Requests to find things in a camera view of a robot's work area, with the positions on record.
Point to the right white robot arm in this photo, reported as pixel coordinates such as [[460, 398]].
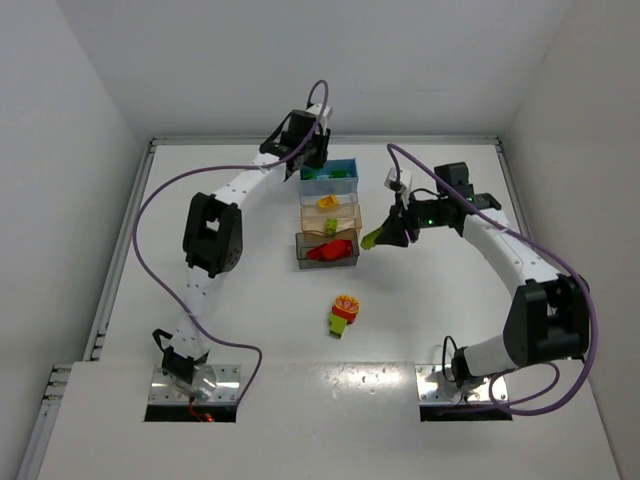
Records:
[[548, 319]]

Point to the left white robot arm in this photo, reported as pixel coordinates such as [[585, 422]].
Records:
[[213, 240]]

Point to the red curved lego brick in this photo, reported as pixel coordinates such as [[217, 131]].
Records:
[[327, 252]]

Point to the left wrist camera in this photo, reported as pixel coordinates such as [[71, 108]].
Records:
[[322, 112]]

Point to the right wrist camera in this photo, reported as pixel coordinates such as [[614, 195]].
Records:
[[400, 183]]

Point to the grey plastic container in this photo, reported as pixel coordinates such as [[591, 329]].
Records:
[[305, 241]]

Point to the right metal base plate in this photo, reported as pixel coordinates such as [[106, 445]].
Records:
[[437, 388]]

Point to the orange plastic container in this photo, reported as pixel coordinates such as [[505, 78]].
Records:
[[347, 216]]

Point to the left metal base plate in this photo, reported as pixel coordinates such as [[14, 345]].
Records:
[[212, 385]]

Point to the metal base plate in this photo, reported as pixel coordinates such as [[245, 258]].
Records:
[[212, 385], [437, 388]]

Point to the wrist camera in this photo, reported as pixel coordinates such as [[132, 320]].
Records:
[[400, 183], [322, 112]]

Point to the red round lego brick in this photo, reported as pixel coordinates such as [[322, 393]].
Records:
[[342, 246]]

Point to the dark green lego brick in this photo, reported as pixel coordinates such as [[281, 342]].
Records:
[[309, 175]]

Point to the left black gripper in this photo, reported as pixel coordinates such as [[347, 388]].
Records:
[[314, 155]]

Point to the blue plastic container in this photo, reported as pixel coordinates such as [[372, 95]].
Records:
[[348, 164]]

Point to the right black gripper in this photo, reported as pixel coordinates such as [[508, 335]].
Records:
[[409, 226]]

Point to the clear plastic container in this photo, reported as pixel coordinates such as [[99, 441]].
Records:
[[312, 190]]

